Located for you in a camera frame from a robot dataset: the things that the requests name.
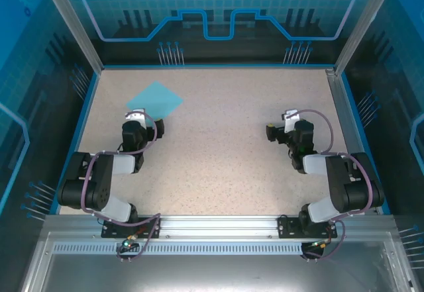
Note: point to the slotted metal strip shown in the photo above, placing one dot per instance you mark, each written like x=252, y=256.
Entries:
x=215, y=248

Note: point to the blue printed panel with gear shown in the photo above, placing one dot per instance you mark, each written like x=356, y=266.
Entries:
x=212, y=50

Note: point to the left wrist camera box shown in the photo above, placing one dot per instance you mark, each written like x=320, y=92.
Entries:
x=136, y=116

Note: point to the aluminium frame post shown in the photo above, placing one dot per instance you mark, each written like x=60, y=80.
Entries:
x=74, y=24
x=363, y=24

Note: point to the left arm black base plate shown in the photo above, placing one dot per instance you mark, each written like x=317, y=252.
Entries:
x=111, y=232

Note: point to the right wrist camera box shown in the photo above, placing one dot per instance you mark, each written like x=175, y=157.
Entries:
x=291, y=116

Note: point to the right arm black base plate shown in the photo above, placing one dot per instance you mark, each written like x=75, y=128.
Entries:
x=286, y=227

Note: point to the light blue cloth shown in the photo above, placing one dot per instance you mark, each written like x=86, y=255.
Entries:
x=155, y=98

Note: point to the aluminium side rail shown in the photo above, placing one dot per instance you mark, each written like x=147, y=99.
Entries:
x=342, y=106

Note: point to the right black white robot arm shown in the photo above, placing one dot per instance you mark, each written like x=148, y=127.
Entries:
x=344, y=179

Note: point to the blue table border frame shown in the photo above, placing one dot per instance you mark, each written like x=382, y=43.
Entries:
x=87, y=106

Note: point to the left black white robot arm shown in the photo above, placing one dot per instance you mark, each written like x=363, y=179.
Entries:
x=99, y=179

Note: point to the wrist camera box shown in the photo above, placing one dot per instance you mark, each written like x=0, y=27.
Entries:
x=291, y=116
x=136, y=116

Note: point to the grey metal tray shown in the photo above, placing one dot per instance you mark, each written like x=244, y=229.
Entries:
x=215, y=272

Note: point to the long aluminium mounting rail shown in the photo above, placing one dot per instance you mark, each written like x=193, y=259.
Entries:
x=215, y=225

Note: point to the blue printed side panel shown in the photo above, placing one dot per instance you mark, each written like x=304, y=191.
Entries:
x=397, y=106
x=26, y=106

